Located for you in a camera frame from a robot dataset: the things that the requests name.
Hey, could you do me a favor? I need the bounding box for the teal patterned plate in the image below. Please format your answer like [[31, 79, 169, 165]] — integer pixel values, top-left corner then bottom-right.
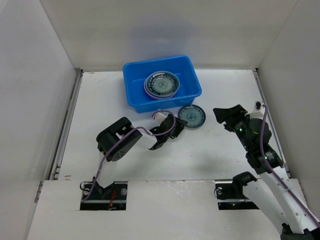
[[178, 104, 206, 129], [145, 70, 181, 97]]

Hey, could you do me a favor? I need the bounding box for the light blue plastic plate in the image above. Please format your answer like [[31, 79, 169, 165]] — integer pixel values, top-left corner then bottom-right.
[[144, 72, 181, 99]]

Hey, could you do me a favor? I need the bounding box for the pink plastic plate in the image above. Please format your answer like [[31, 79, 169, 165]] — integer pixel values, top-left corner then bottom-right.
[[143, 79, 177, 100]]

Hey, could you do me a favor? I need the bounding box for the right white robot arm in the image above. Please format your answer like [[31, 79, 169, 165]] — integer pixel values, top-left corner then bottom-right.
[[213, 101, 320, 240]]

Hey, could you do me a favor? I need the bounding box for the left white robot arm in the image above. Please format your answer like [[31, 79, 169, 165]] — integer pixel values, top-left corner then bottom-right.
[[84, 110, 188, 200]]

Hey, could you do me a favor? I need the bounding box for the blue plastic bin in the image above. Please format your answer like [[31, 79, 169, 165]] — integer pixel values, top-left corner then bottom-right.
[[122, 55, 202, 113]]

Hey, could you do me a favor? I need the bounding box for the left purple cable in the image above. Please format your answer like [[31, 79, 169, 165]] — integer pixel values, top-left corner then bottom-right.
[[79, 109, 177, 203]]

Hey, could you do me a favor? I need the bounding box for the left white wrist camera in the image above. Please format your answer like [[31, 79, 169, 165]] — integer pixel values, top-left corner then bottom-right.
[[152, 112, 167, 123]]

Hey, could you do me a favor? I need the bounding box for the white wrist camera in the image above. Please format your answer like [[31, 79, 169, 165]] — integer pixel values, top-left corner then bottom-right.
[[245, 101, 266, 119], [152, 112, 167, 123]]

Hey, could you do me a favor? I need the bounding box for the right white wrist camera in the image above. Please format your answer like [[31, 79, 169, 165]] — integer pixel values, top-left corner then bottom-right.
[[245, 101, 266, 119]]

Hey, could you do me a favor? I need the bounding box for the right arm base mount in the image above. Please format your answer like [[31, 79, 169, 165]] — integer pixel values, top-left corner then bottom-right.
[[214, 180, 259, 211]]

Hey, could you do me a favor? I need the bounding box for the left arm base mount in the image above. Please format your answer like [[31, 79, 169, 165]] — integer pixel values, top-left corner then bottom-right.
[[79, 181, 128, 211]]

